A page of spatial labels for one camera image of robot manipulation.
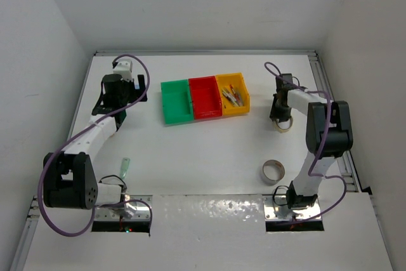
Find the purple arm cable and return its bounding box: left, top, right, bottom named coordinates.
left=264, top=61, right=348, bottom=223
left=37, top=54, right=153, bottom=237

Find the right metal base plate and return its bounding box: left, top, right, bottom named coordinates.
left=263, top=194, right=321, bottom=222

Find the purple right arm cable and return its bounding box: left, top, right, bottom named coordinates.
left=264, top=61, right=348, bottom=223

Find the red plastic bin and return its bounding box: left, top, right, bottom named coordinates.
left=188, top=76, right=223, bottom=120

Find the yellow plastic bin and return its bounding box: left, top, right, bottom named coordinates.
left=215, top=72, right=250, bottom=116

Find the green eraser stick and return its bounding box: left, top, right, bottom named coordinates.
left=119, top=157, right=130, bottom=180

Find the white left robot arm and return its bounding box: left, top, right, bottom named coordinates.
left=43, top=74, right=147, bottom=209

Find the aluminium frame rail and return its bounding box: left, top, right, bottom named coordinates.
left=306, top=50, right=361, bottom=193

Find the green plastic bin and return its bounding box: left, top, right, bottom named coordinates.
left=160, top=79, right=194, bottom=124

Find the cream masking tape roll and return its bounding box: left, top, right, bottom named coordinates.
left=273, top=117, right=293, bottom=133

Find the red ink pen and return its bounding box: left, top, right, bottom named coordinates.
left=229, top=84, right=235, bottom=98

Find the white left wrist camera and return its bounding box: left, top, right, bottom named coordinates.
left=113, top=59, right=133, bottom=82

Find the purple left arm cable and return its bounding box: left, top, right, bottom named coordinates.
left=37, top=54, right=153, bottom=237

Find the wide clear tape roll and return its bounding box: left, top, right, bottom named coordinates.
left=260, top=159, right=285, bottom=185

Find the metal base plate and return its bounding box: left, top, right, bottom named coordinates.
left=95, top=195, right=153, bottom=222
left=263, top=194, right=321, bottom=222

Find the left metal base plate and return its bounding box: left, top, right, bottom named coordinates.
left=95, top=195, right=153, bottom=222

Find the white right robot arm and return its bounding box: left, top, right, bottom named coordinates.
left=270, top=74, right=353, bottom=209

